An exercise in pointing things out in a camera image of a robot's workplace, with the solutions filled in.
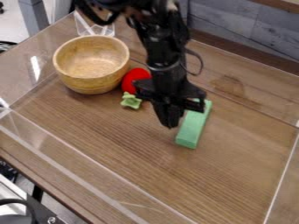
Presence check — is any clear acrylic tray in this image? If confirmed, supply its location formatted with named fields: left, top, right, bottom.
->
left=0, top=17, right=299, bottom=224

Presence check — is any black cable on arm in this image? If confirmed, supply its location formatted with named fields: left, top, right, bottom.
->
left=179, top=47, right=205, bottom=77

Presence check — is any green rectangular block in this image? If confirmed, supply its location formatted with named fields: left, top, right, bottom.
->
left=175, top=100, right=213, bottom=150

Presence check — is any red plush strawberry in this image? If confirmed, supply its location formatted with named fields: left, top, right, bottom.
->
left=121, top=67, right=151, bottom=109

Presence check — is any black floor cable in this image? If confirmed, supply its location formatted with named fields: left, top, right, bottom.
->
left=0, top=199, right=41, bottom=224

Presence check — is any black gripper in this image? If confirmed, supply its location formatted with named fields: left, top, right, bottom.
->
left=134, top=62, right=207, bottom=129

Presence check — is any light wooden bowl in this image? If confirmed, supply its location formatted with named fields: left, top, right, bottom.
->
left=53, top=35, right=130, bottom=95

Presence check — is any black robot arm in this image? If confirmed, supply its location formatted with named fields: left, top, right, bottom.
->
left=75, top=0, right=207, bottom=129

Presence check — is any black metal bracket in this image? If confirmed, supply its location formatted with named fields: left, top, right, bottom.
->
left=27, top=196, right=67, bottom=224

